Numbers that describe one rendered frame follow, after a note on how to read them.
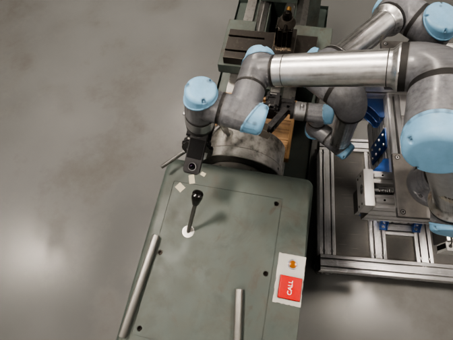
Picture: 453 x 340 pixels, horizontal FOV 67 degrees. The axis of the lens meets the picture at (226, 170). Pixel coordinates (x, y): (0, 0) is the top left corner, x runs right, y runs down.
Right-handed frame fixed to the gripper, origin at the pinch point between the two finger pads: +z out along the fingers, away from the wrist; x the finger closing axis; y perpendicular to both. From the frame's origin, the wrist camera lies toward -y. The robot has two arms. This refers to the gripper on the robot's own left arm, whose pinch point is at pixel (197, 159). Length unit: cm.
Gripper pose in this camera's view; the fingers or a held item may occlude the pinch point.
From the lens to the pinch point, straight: 106.0
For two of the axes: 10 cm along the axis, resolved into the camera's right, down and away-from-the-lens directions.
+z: -0.9, 3.6, 9.3
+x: -9.8, -2.2, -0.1
